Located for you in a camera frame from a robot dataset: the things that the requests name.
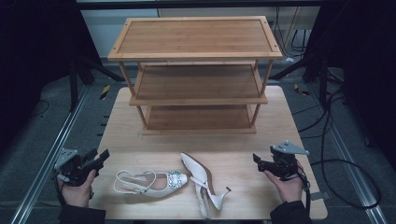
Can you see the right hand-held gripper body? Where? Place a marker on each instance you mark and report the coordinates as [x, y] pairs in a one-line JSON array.
[[285, 165]]

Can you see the person's right hand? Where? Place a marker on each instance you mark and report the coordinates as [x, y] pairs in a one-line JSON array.
[[289, 189]]

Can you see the yellow and black tape strip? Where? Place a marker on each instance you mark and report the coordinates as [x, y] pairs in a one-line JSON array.
[[105, 91], [301, 90]]

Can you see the black curtain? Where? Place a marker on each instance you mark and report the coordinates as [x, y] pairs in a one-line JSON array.
[[367, 77], [34, 62]]

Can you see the person's left hand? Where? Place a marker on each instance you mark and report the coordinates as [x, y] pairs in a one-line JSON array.
[[77, 194]]

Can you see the three-tier wooden shoe rack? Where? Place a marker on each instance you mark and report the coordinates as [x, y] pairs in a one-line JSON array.
[[196, 37]]

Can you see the metal floor rail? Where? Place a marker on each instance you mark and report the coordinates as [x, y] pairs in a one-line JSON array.
[[46, 165], [348, 161]]

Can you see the black stand legs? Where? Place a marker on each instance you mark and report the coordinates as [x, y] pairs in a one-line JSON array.
[[74, 84], [323, 77]]

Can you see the white high-heeled slingback shoe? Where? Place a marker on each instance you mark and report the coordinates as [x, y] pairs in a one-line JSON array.
[[196, 169]]

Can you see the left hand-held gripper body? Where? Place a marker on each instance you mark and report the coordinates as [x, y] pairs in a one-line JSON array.
[[73, 169]]

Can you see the white jewelled slingback shoe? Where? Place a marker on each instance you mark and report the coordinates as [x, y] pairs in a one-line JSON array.
[[176, 186]]

